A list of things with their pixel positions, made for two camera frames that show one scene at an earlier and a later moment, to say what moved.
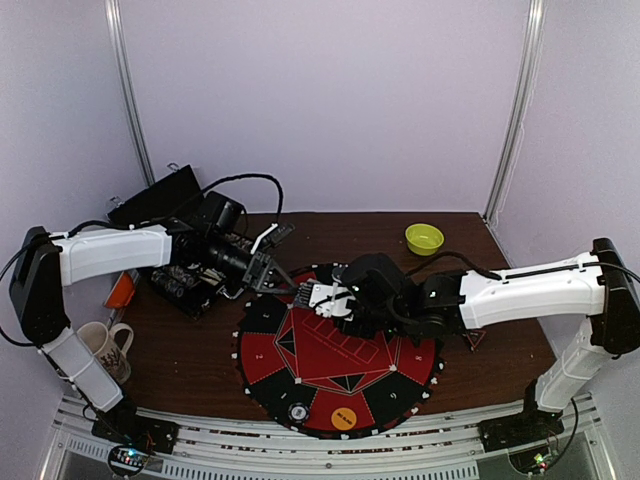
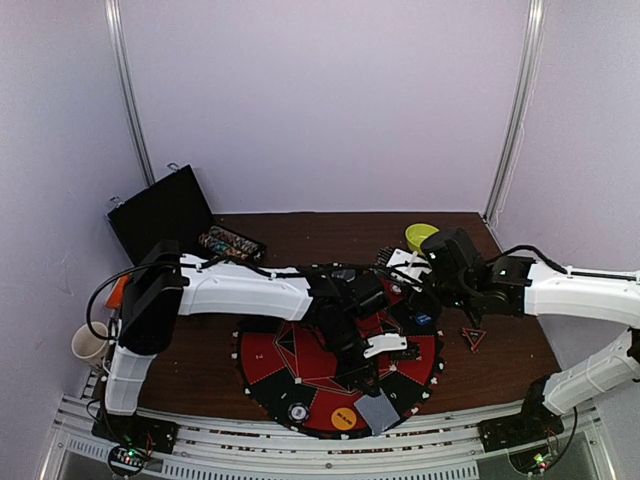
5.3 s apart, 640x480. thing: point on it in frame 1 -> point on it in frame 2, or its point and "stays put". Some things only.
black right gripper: [304, 294] -> [420, 304]
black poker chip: [298, 412] stays put
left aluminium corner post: [116, 23] stays put
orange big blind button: [344, 418] stays put
